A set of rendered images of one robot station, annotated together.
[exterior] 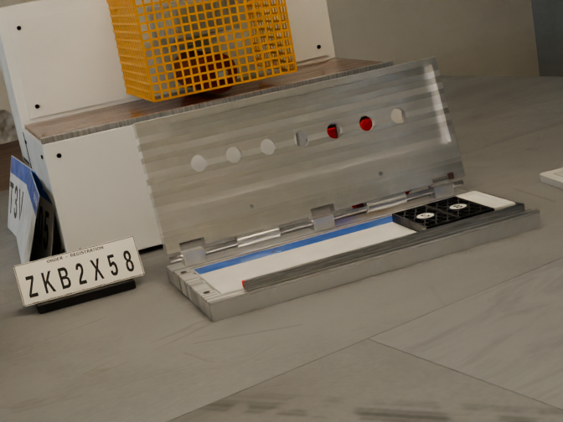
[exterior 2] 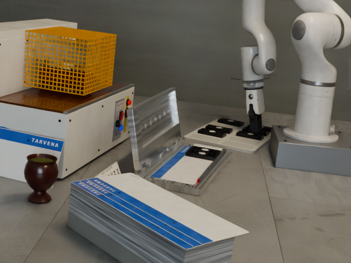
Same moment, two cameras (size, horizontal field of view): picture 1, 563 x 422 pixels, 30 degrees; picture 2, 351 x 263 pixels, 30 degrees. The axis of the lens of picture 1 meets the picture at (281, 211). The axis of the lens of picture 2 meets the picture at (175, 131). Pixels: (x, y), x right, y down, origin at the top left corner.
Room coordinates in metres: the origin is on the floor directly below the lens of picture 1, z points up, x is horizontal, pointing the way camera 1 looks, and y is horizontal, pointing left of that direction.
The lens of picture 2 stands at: (0.30, 1.60, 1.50)
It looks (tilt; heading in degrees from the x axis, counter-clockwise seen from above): 14 degrees down; 302
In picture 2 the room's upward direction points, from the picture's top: 7 degrees clockwise
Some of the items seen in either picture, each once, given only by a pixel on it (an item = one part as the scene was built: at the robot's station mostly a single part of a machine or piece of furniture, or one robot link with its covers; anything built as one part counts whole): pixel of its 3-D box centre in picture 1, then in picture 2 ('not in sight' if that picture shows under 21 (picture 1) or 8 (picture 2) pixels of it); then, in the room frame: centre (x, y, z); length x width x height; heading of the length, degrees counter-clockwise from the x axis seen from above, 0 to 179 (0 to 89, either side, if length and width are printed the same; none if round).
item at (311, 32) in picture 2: not in sight; (315, 48); (1.10, -0.50, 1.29); 0.19 x 0.12 x 0.24; 65
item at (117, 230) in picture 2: not in sight; (144, 230); (1.02, 0.52, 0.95); 0.40 x 0.13 x 0.11; 164
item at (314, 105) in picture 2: not in sight; (314, 109); (1.08, -0.53, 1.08); 0.19 x 0.19 x 0.18
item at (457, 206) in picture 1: (458, 210); (205, 151); (1.32, -0.23, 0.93); 0.10 x 0.05 x 0.01; 18
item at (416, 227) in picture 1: (426, 219); (201, 155); (1.30, -0.18, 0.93); 0.10 x 0.05 x 0.01; 18
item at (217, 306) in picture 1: (348, 240); (185, 163); (1.30, -0.08, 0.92); 0.44 x 0.21 x 0.04; 108
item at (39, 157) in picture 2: not in sight; (41, 178); (1.39, 0.46, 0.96); 0.09 x 0.09 x 0.11
